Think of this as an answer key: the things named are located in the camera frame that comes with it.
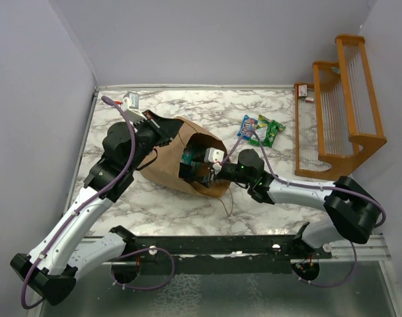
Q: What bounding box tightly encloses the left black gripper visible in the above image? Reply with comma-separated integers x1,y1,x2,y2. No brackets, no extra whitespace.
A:
126,109,184,172

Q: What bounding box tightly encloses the brown paper bag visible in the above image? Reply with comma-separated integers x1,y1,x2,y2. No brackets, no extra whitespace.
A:
140,118,231,200

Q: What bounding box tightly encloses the blue M&M's packet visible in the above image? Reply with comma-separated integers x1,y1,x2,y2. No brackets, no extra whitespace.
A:
237,115,258,140

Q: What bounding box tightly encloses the green candy bag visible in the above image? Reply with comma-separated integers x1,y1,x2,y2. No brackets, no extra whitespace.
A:
249,115,286,148

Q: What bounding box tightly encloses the teal Fox's candy bag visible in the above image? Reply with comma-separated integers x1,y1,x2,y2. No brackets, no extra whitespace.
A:
180,145,205,165

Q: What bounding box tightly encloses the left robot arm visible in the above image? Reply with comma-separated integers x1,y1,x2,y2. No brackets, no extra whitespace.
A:
10,110,184,306

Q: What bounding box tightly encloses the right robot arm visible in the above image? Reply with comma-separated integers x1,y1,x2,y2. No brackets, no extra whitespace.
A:
194,148,385,258

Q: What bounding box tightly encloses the small red white box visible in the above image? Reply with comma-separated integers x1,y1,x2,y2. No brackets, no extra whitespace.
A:
298,85,308,98

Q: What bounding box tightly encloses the orange wooden rack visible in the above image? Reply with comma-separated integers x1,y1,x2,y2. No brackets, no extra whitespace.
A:
294,34,387,180

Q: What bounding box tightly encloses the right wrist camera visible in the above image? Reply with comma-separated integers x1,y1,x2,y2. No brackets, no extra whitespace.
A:
204,147,225,174

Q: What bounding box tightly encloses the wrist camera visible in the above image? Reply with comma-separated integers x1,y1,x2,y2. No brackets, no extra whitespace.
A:
121,92,140,115
204,147,225,174

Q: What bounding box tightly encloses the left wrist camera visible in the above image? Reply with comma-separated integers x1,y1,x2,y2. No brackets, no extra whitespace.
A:
121,92,140,115

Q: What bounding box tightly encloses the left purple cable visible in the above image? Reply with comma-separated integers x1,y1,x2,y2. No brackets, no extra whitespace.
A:
20,95,138,310

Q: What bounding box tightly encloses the purple cable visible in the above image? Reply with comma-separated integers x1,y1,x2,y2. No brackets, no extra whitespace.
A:
20,95,138,310
220,129,387,229

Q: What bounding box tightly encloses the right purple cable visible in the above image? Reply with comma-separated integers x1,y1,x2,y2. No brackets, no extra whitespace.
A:
220,129,387,229

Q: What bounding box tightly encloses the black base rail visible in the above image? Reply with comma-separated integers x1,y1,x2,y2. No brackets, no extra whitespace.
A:
110,226,331,275

